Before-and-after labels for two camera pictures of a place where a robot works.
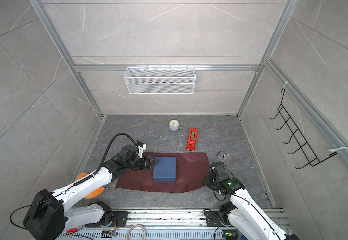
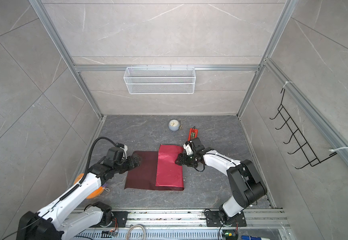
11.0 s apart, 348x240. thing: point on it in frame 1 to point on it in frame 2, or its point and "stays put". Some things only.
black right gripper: [206, 181] to [182, 157]
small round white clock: [174, 125] stays put
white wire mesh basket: [160, 80] stays put
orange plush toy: [96, 193] stays put
